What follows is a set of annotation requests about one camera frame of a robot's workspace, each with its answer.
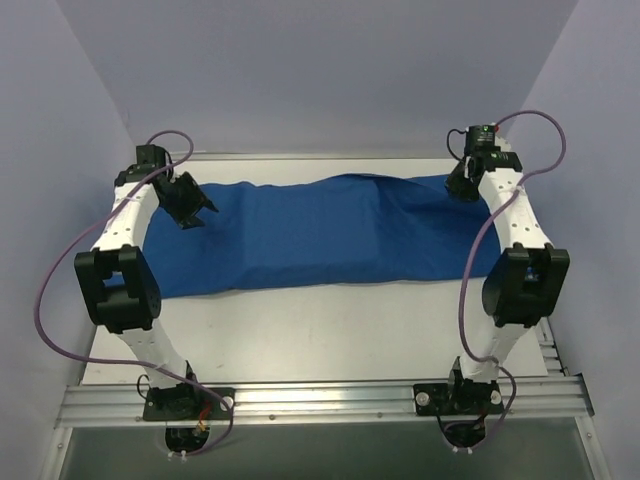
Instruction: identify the blue surgical wrap cloth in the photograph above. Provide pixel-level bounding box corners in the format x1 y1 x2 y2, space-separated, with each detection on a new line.
143 174 500 298

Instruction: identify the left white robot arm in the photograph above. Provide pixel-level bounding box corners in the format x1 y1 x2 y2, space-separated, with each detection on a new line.
74 143 217 419

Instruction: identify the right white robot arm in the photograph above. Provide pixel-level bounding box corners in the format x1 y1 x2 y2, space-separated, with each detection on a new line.
443 146 570 413

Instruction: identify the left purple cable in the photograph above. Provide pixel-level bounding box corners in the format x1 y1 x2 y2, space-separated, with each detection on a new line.
32 129 235 456

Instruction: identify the purple cable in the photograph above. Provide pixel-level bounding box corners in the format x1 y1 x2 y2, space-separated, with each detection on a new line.
439 108 567 449
32 129 235 456

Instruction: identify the aluminium right side rail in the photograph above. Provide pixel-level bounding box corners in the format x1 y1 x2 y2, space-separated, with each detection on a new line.
535 318 569 376

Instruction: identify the aluminium rail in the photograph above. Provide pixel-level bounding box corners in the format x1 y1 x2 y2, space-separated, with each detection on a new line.
55 375 594 428
535 318 569 376

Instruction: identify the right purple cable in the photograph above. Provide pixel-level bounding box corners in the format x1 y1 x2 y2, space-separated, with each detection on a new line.
439 108 567 449

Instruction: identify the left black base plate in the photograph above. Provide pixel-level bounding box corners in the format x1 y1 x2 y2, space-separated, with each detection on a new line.
142 384 230 422

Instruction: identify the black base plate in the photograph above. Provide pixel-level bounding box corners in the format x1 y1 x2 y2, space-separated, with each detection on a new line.
412 382 504 417
142 384 230 422

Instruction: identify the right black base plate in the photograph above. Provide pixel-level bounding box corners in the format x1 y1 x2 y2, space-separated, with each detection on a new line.
412 382 504 417

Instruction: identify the aluminium front rail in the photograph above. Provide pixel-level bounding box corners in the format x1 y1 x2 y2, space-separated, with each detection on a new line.
55 375 594 428

